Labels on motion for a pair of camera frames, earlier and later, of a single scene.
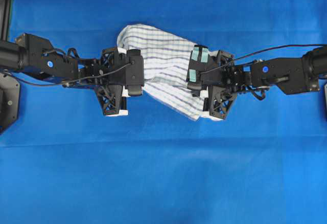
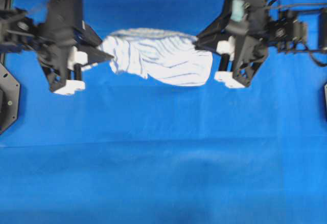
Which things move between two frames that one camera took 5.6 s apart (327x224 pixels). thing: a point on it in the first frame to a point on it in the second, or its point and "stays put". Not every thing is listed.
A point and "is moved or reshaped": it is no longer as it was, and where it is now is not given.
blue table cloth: (66, 161) stays put
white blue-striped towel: (166, 57) is moved or reshaped
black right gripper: (223, 71) to (282, 30)
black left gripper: (109, 70) to (85, 49)
